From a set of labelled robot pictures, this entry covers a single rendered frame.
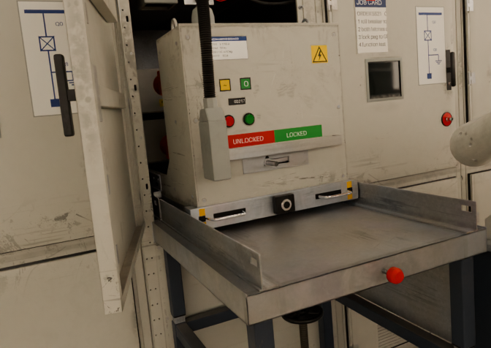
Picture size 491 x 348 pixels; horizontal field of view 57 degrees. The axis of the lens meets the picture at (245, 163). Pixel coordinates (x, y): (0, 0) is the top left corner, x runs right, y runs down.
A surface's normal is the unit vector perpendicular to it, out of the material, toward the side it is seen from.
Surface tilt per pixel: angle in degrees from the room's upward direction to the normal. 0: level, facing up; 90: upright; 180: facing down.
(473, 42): 90
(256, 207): 90
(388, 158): 91
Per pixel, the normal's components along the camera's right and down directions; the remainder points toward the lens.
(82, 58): 0.15, 0.11
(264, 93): 0.43, 0.07
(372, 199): -0.90, 0.13
